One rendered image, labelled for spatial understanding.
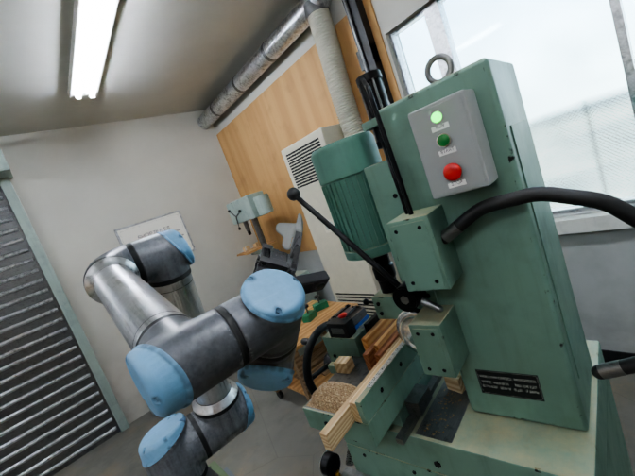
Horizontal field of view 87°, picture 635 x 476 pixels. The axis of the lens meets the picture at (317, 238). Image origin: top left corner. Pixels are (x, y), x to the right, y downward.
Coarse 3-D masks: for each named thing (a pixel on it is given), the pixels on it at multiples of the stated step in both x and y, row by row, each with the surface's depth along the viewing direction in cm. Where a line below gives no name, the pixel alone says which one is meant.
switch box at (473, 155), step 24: (456, 96) 54; (456, 120) 55; (480, 120) 57; (432, 144) 58; (456, 144) 56; (480, 144) 54; (432, 168) 60; (480, 168) 55; (432, 192) 61; (456, 192) 59
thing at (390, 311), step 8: (376, 296) 96; (384, 296) 94; (392, 296) 92; (376, 304) 96; (384, 304) 94; (392, 304) 93; (376, 312) 97; (384, 312) 95; (392, 312) 94; (400, 312) 92
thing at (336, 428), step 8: (392, 344) 94; (368, 376) 83; (360, 384) 81; (352, 392) 79; (344, 408) 74; (336, 416) 73; (344, 416) 73; (352, 416) 75; (328, 424) 71; (336, 424) 71; (344, 424) 73; (320, 432) 70; (328, 432) 69; (336, 432) 71; (344, 432) 72; (328, 440) 69; (336, 440) 70; (328, 448) 69
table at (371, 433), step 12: (360, 360) 99; (360, 372) 93; (408, 372) 87; (420, 372) 92; (396, 384) 83; (408, 384) 86; (396, 396) 82; (312, 408) 85; (384, 408) 78; (396, 408) 81; (312, 420) 86; (324, 420) 83; (372, 420) 74; (384, 420) 77; (348, 432) 78; (360, 432) 75; (372, 432) 74; (384, 432) 76; (372, 444) 74
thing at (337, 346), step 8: (360, 328) 106; (328, 336) 108; (352, 336) 102; (360, 336) 102; (328, 344) 108; (336, 344) 106; (344, 344) 104; (352, 344) 101; (360, 344) 102; (328, 352) 110; (336, 352) 107; (344, 352) 105; (352, 352) 102; (360, 352) 101
